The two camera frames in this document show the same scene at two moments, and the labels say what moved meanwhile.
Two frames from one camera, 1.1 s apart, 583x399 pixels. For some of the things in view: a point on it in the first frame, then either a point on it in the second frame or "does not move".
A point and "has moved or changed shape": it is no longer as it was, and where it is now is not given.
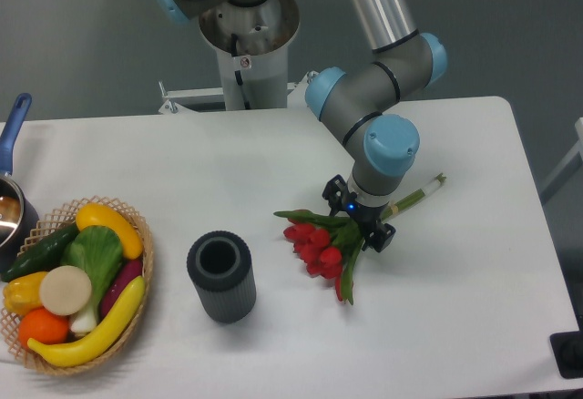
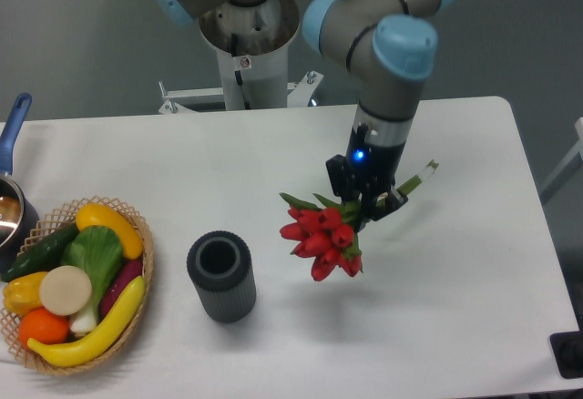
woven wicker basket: [63, 216] does not move
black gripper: [366, 216] → [373, 168]
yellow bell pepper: [23, 293] does not move
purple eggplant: [130, 270] does not move
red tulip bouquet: [328, 247] has moved or changed shape
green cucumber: [46, 254] does not move
